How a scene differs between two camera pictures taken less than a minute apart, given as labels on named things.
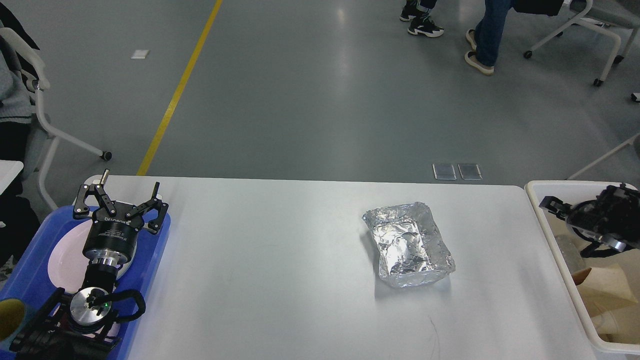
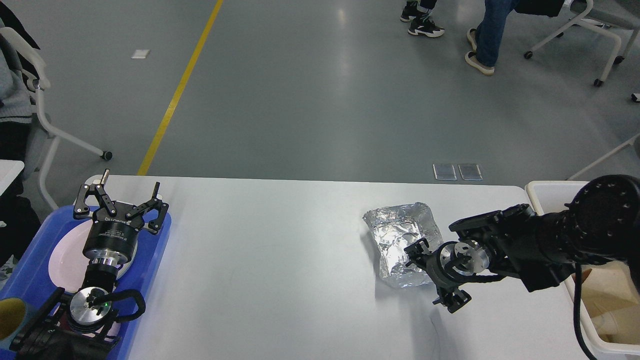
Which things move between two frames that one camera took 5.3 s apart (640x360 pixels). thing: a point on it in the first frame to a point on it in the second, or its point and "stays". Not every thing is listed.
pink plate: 67,264 stays
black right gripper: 613,217 to 449,262
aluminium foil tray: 411,251 stays
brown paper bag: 612,293 stays
